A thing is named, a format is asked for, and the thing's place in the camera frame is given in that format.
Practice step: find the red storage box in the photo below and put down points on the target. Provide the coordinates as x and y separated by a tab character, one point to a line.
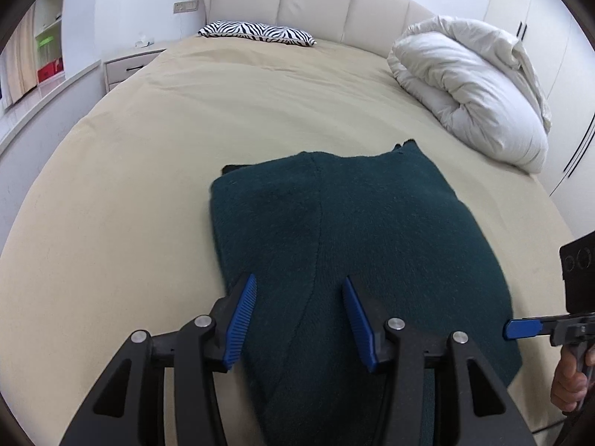
50	70

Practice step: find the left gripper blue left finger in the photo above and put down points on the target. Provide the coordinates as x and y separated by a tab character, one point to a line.
232	315

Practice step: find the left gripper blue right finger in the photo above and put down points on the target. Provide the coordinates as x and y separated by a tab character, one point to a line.
366	316

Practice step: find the cream padded headboard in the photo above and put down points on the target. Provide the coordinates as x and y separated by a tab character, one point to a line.
371	25

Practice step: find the dark green knit sweater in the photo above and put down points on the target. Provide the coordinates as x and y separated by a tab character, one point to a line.
302	224

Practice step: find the wall switch plate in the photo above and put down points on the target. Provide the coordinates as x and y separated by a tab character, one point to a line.
185	6

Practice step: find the beige curtain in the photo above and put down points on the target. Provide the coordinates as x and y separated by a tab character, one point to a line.
18	70

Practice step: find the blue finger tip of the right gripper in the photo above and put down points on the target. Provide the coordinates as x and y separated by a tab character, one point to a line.
515	329

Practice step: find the white bedside table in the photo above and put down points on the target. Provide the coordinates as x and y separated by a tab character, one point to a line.
122	66

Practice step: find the zebra print pillow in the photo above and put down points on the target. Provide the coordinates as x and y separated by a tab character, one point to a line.
257	31

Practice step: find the person's right hand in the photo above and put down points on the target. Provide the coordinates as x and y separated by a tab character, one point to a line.
569	386

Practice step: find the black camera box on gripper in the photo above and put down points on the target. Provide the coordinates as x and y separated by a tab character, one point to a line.
578	271

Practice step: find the white wardrobe with black handles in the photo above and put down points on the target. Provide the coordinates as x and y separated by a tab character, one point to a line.
564	61

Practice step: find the white folded duvet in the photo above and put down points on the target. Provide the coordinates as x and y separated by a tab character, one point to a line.
480	84

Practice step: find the white open shelf unit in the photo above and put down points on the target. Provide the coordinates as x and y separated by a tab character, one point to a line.
46	34

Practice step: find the beige bed sheet mattress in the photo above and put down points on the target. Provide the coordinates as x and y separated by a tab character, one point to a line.
114	234

